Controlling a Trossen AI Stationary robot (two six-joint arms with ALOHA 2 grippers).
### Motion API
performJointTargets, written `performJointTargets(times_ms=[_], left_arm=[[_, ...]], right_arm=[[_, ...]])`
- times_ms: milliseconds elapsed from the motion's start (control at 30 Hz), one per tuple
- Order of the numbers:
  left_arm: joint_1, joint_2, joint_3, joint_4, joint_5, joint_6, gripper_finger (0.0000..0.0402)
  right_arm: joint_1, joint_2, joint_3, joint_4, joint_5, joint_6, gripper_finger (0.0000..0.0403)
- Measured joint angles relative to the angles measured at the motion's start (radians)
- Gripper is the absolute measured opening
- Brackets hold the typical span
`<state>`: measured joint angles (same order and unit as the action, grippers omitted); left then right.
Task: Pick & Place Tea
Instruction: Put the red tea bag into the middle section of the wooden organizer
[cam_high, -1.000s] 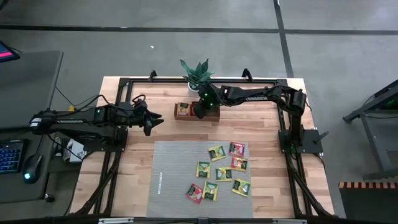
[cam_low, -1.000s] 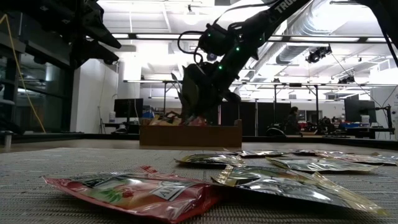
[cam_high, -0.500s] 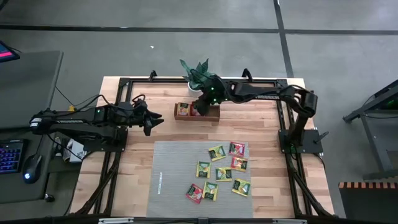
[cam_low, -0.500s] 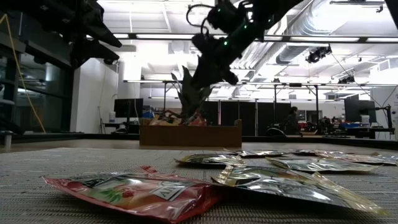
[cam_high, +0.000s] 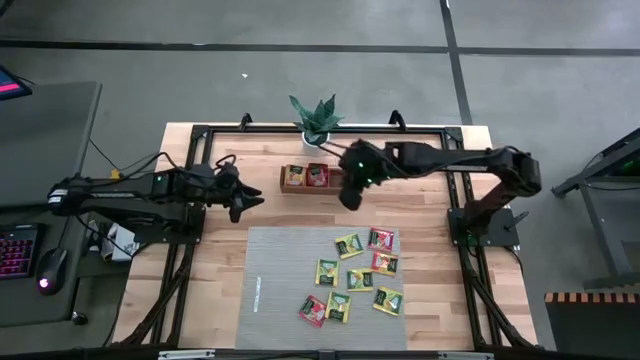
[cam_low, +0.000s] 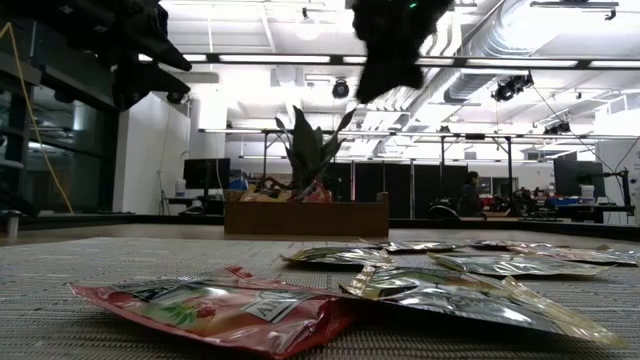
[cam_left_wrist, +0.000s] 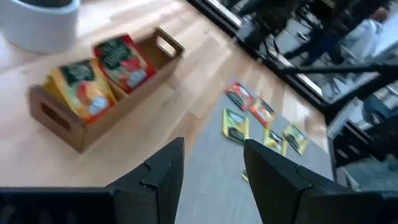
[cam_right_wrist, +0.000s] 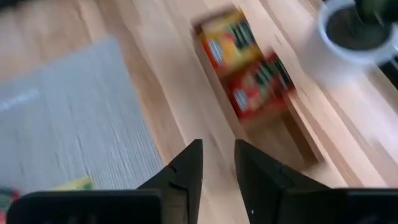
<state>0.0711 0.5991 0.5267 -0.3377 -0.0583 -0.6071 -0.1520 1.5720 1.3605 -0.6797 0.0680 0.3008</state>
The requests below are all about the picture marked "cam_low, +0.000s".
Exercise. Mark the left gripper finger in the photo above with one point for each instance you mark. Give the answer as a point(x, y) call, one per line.
point(145, 82)
point(160, 50)

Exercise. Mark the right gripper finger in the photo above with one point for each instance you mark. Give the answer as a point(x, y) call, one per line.
point(392, 65)

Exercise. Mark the person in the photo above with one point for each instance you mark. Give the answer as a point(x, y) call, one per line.
point(470, 192)

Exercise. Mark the grey woven placemat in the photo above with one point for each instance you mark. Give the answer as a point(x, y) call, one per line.
point(150, 250)

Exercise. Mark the brown cardboard box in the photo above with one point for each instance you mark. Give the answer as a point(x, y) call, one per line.
point(305, 217)

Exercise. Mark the black ceiling spotlight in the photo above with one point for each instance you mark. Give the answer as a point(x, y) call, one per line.
point(340, 89)
point(176, 98)

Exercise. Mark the black partition panels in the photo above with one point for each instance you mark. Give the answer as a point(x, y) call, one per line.
point(400, 185)

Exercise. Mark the small grey post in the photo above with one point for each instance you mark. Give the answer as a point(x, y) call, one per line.
point(12, 225)

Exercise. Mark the black computer monitor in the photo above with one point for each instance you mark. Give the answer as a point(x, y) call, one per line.
point(206, 173)
point(572, 175)

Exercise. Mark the large silver snack packet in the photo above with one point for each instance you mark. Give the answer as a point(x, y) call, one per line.
point(475, 305)

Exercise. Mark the white cup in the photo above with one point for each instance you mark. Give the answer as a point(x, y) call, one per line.
point(587, 192)

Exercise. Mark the green snake plant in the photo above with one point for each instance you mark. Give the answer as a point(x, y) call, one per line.
point(310, 150)

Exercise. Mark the white bottle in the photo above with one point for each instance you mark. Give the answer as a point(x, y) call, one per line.
point(180, 187)

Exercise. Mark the black track light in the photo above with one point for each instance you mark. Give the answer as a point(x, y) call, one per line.
point(512, 86)

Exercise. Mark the long light bar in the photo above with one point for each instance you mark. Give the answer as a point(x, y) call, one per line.
point(275, 58)

